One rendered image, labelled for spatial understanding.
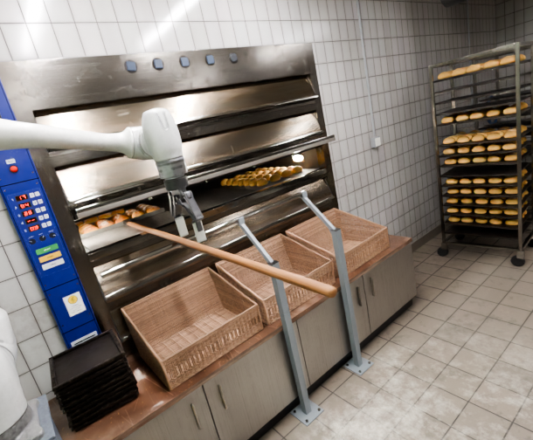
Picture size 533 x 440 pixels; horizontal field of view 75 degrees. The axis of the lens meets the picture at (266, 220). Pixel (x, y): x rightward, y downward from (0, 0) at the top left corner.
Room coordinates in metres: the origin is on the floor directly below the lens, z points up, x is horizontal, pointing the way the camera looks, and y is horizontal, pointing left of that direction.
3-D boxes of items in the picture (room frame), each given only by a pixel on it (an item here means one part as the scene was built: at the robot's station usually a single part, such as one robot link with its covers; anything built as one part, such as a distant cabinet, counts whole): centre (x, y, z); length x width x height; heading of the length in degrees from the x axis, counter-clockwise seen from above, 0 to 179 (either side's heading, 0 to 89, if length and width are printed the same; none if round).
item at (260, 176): (2.90, -0.03, 1.21); 0.61 x 0.48 x 0.06; 35
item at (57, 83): (2.22, 0.20, 2.00); 1.80 x 0.08 x 0.21; 125
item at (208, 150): (2.20, 0.19, 1.54); 1.79 x 0.11 x 0.19; 125
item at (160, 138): (1.13, 0.27, 1.65); 0.13 x 0.11 x 0.16; 33
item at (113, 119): (2.20, 0.19, 1.80); 1.79 x 0.11 x 0.19; 125
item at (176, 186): (1.12, 0.26, 1.47); 0.08 x 0.07 x 0.09; 35
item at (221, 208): (2.22, 0.20, 1.16); 1.80 x 0.06 x 0.04; 125
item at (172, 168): (1.12, 0.26, 1.54); 0.09 x 0.09 x 0.06
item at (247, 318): (1.66, 0.50, 0.72); 0.56 x 0.49 x 0.28; 126
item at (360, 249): (2.34, -0.47, 0.72); 0.56 x 0.49 x 0.28; 126
